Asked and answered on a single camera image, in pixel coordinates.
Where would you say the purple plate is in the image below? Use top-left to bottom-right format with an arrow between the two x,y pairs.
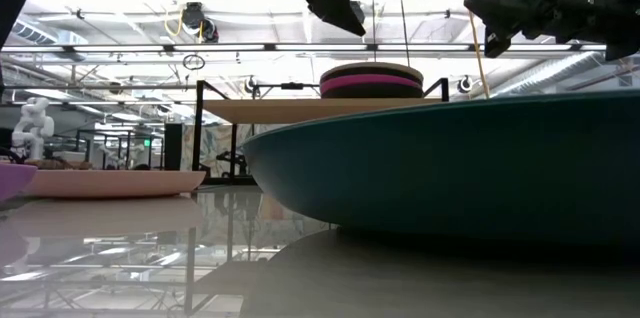
0,162 -> 39,204

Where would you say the teal plate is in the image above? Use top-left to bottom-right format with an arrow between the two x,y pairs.
241,90 -> 640,248

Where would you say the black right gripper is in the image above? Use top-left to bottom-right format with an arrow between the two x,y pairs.
463,0 -> 596,59

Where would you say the yellow cable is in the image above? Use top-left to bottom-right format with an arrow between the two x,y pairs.
459,0 -> 492,101

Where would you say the wooden shelf with black legs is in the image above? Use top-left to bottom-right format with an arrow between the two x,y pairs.
193,77 -> 450,187

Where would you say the black upright box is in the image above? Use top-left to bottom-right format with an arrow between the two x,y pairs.
163,122 -> 185,172

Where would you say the magenta plate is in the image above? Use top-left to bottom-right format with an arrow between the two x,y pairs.
320,74 -> 424,97

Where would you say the white robot figure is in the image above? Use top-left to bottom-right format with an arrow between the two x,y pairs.
10,96 -> 56,162

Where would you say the dark grey plate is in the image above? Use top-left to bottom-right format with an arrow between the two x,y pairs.
321,82 -> 424,100
319,67 -> 424,87

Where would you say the salmon pink plate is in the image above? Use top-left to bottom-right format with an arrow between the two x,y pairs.
22,169 -> 207,200

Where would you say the black ceiling device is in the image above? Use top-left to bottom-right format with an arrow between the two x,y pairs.
164,1 -> 221,44

